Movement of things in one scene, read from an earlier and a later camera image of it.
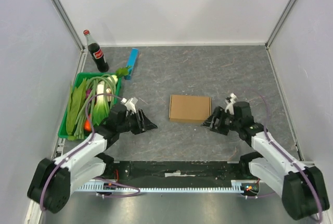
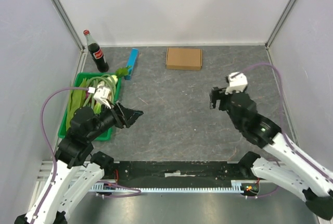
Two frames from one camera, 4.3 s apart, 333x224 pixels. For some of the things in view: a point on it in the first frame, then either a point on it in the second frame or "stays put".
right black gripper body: [219, 121] → [222, 99]
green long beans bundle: [89, 108] stays put
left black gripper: [144, 124] → [126, 119]
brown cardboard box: [187, 108] → [186, 59]
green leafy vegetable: [76, 100] stays put
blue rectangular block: [131, 62] stays put
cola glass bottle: [96, 52] stays put
